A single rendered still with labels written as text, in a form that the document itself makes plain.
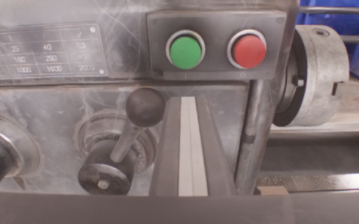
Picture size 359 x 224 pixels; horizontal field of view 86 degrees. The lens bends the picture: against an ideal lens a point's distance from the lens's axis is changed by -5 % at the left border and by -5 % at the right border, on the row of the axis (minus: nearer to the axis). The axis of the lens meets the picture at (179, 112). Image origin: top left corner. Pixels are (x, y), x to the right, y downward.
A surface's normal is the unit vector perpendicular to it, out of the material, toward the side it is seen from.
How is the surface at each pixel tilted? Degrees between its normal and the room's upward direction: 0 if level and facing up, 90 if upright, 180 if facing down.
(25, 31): 90
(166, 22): 90
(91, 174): 90
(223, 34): 90
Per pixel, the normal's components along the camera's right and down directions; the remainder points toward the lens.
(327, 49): -0.03, -0.28
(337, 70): -0.03, 0.07
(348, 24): -0.02, 0.52
